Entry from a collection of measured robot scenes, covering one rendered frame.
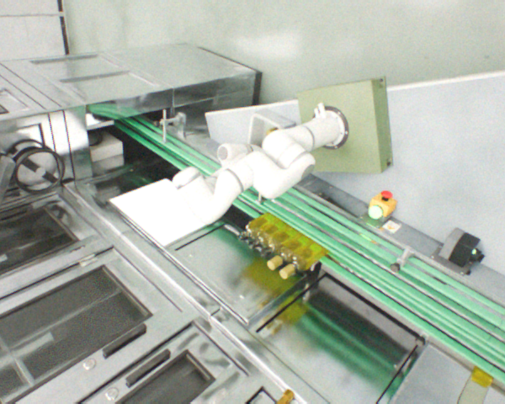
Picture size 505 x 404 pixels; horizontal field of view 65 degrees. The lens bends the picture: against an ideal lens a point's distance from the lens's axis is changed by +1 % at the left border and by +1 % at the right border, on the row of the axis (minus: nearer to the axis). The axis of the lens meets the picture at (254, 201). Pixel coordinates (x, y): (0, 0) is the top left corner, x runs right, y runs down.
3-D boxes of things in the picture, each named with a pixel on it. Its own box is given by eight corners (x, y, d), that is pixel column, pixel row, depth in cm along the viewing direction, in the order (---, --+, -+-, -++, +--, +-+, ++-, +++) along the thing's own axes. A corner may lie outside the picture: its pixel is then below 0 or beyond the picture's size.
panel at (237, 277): (167, 181, 201) (105, 204, 179) (167, 176, 200) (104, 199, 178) (305, 279, 155) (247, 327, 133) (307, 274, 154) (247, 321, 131)
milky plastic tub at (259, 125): (257, 154, 181) (245, 159, 176) (264, 108, 169) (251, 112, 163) (287, 170, 172) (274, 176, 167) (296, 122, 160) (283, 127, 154)
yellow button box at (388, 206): (375, 206, 149) (365, 214, 144) (381, 190, 144) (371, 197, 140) (392, 215, 145) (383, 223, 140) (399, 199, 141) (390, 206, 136)
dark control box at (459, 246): (447, 244, 135) (438, 255, 129) (456, 225, 130) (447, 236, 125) (471, 257, 130) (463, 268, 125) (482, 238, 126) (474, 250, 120)
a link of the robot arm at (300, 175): (225, 162, 113) (262, 199, 107) (284, 123, 122) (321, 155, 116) (225, 180, 121) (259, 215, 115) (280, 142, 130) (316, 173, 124)
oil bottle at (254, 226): (277, 215, 168) (242, 235, 154) (279, 204, 165) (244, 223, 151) (287, 221, 165) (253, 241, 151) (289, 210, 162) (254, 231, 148)
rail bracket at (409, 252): (405, 250, 132) (386, 268, 123) (412, 233, 128) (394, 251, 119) (416, 256, 130) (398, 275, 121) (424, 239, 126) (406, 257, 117)
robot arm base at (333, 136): (308, 108, 143) (280, 117, 133) (336, 97, 133) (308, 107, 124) (321, 148, 146) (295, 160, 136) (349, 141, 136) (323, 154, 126)
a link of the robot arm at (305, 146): (296, 117, 129) (263, 129, 119) (325, 141, 124) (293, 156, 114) (285, 140, 135) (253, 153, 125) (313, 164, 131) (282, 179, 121)
